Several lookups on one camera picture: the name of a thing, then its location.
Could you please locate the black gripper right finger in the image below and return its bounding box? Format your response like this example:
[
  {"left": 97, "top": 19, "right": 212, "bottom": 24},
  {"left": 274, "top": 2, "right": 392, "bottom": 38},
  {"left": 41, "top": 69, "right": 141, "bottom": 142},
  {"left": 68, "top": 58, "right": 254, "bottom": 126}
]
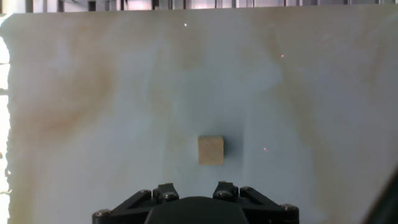
[{"left": 212, "top": 180, "right": 300, "bottom": 224}]

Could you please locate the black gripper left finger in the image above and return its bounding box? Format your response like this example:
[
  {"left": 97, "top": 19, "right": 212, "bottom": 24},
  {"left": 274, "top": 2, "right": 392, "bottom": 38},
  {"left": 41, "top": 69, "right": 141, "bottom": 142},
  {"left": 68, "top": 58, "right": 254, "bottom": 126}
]
[{"left": 92, "top": 182, "right": 180, "bottom": 224}]

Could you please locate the small wooden cube block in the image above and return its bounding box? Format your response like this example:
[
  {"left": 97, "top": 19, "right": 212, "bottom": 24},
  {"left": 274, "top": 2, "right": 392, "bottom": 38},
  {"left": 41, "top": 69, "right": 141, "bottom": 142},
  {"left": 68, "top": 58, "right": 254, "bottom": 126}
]
[{"left": 197, "top": 135, "right": 225, "bottom": 166}]

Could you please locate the marble pattern board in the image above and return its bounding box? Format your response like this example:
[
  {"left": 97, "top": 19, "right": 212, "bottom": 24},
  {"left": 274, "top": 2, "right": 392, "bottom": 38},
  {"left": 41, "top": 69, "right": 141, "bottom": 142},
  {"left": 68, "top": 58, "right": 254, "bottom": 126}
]
[{"left": 0, "top": 4, "right": 398, "bottom": 224}]

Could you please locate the black camera cable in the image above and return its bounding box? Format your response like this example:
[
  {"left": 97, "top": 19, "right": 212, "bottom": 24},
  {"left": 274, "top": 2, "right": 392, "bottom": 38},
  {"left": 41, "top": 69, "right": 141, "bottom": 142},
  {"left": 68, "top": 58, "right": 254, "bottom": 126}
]
[{"left": 360, "top": 166, "right": 398, "bottom": 224}]

